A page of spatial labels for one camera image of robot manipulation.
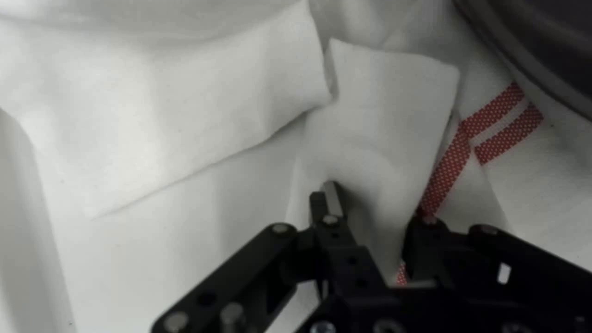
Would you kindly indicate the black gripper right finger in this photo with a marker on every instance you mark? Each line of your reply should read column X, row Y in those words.
column 492, row 260

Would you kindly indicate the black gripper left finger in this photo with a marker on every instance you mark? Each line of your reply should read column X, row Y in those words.
column 264, row 278

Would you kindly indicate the white red-striped towel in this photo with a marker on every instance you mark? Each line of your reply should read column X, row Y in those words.
column 381, row 123
column 153, row 93

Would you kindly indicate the dark frying pan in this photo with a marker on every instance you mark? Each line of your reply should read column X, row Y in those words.
column 542, row 43

